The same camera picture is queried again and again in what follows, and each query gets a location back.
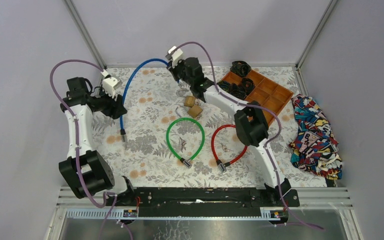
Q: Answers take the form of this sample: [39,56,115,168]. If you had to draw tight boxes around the brass padlock with label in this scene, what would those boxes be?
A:
[176,88,196,107]

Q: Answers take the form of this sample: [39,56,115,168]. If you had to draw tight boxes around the blue cable lock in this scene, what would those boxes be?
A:
[119,58,181,143]

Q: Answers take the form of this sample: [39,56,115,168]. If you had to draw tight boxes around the plain brass padlock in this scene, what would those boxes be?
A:
[175,104,203,119]

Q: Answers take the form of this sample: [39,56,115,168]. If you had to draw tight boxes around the green cable lock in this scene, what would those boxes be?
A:
[165,117,206,169]

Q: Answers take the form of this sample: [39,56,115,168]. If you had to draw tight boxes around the red cable lock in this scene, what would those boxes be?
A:
[210,124,248,174]

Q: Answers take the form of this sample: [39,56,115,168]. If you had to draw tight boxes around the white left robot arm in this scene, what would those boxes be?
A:
[58,76,135,206]

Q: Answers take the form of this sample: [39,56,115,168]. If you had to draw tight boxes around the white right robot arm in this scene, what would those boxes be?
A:
[167,55,300,208]

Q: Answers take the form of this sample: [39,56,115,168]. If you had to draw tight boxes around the rolled blue yellow tie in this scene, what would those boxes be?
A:
[217,80,231,93]

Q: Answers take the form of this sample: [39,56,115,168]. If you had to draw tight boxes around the rolled dark tie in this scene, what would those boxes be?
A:
[228,83,247,100]
[240,77,255,96]

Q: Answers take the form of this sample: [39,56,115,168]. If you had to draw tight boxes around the black object behind tray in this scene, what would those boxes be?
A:
[230,60,252,78]

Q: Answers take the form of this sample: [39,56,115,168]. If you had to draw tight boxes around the silver padlock keys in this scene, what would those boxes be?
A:
[220,143,233,153]

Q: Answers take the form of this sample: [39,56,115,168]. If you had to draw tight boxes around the wooden compartment tray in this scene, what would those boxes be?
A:
[218,68,295,127]

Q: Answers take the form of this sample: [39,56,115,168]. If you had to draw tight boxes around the colourful patterned cloth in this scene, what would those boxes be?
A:
[289,94,343,180]

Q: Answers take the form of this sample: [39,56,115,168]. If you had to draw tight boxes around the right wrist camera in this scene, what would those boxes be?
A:
[165,46,183,68]

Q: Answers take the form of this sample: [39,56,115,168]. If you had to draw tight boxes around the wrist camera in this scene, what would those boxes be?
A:
[100,70,122,100]
[165,46,183,68]

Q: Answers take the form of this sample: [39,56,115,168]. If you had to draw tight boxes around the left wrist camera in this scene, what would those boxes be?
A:
[100,70,122,100]

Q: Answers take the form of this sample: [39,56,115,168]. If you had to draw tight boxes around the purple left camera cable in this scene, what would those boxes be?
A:
[49,59,118,240]

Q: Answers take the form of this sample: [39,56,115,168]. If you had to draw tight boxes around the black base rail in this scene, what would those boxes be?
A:
[115,187,300,218]

